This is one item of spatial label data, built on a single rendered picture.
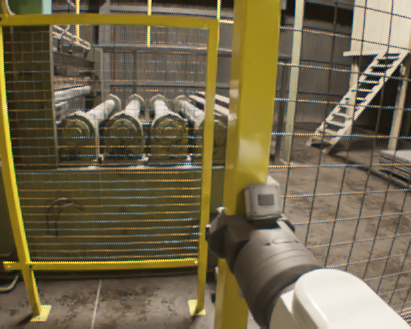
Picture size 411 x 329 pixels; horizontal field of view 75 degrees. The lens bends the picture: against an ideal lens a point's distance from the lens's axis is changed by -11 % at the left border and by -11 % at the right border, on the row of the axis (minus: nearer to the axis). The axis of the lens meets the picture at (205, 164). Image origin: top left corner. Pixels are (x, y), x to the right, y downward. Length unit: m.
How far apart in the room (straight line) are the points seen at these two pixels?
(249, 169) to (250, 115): 0.07
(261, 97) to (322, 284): 0.24
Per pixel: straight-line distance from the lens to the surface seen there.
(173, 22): 1.62
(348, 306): 0.24
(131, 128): 2.15
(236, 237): 0.36
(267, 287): 0.29
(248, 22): 0.39
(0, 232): 2.65
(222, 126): 2.21
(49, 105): 2.18
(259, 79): 0.39
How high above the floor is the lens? 1.54
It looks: 16 degrees down
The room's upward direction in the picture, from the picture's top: 3 degrees clockwise
